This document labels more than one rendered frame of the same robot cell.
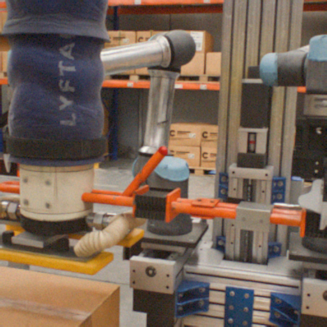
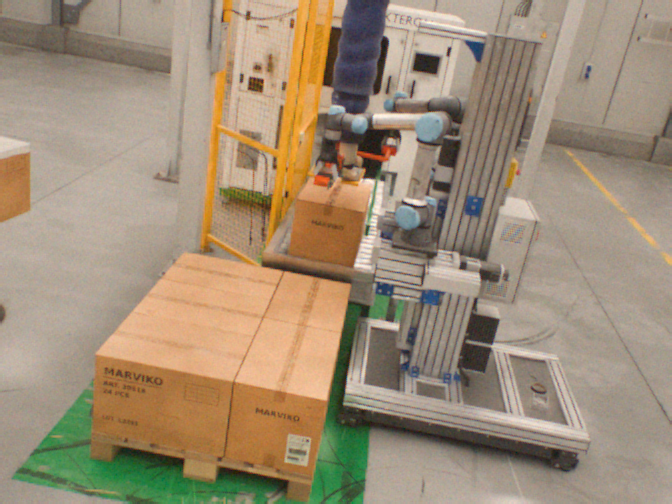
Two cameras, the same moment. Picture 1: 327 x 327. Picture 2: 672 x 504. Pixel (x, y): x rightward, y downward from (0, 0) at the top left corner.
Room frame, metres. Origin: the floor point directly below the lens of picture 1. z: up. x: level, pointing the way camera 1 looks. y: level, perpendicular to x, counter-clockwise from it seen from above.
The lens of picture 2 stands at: (0.28, -3.47, 2.18)
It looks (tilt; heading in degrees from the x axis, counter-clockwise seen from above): 22 degrees down; 77
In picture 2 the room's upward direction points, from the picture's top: 10 degrees clockwise
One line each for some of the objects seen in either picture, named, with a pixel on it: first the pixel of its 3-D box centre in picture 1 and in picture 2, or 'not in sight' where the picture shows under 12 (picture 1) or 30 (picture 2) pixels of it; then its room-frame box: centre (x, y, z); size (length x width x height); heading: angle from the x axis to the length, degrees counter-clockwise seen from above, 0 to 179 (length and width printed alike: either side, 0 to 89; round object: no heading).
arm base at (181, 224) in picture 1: (169, 214); not in sight; (1.51, -0.03, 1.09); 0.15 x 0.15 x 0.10
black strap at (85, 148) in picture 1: (57, 143); (345, 132); (1.10, 0.25, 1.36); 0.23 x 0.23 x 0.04
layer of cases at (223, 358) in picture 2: not in sight; (239, 347); (0.59, -0.45, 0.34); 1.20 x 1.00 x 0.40; 74
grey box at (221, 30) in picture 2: not in sight; (220, 47); (0.39, 1.09, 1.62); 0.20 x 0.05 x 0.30; 74
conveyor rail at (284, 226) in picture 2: not in sight; (296, 209); (1.08, 1.33, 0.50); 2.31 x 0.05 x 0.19; 74
